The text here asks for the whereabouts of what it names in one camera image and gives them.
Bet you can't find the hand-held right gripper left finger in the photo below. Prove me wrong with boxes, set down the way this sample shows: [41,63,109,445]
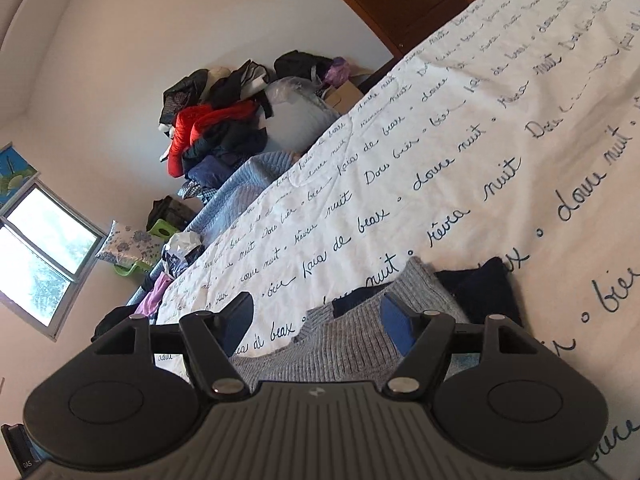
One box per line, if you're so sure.
[92,291,256,397]

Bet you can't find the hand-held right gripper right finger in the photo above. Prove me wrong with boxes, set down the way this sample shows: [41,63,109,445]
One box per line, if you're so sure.
[380,292,543,396]

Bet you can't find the grey sweater with navy sleeves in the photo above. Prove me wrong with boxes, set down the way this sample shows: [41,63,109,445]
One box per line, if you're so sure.
[232,256,524,397]

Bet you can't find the pile of dark clothes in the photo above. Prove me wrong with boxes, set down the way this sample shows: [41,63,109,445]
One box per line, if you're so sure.
[207,59,271,111]

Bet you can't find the purple garment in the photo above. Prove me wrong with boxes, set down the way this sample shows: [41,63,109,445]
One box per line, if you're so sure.
[137,272,174,316]

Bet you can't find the white plastic bag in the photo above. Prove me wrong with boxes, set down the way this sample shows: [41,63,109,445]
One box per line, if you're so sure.
[162,231,204,266]

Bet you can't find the green plastic stool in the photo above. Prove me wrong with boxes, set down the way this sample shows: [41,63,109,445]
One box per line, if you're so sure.
[113,218,179,277]

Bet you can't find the floral pillow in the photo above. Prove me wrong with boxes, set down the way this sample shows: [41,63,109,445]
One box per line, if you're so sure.
[94,219,166,266]

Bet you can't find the light blue quilt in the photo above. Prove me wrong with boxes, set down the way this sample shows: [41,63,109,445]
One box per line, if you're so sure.
[127,151,296,306]

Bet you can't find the checked cloth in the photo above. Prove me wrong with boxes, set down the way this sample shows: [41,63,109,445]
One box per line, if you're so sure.
[177,182,214,204]

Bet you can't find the blue cloth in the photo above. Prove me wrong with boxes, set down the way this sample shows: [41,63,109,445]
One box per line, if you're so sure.
[187,154,234,186]

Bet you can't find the white script-printed bed cover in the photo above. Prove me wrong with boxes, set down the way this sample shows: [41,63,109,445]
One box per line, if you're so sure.
[155,0,640,480]

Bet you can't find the navy jacket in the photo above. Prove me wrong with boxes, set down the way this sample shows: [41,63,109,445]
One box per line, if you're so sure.
[182,119,269,171]

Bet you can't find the red puffer jacket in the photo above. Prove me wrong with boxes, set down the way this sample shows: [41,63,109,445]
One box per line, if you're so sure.
[167,99,259,179]

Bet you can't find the sliding window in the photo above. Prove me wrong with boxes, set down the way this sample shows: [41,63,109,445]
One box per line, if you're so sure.
[0,182,109,342]

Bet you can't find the light blue pillow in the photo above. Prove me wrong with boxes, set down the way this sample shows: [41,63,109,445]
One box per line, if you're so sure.
[263,75,341,154]

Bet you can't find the cardboard box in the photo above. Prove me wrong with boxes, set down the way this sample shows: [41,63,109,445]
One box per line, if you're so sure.
[319,79,364,114]

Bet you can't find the black quilted jacket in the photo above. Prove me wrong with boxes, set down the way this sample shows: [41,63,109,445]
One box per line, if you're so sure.
[159,68,209,126]

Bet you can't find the purple fluffy item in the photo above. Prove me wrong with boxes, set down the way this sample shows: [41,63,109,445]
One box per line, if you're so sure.
[324,57,351,84]

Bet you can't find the black backpack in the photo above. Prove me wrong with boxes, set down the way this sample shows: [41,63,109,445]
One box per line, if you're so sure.
[273,49,336,81]

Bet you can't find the wall poster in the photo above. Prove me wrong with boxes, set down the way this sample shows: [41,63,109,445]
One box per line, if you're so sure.
[0,142,40,212]

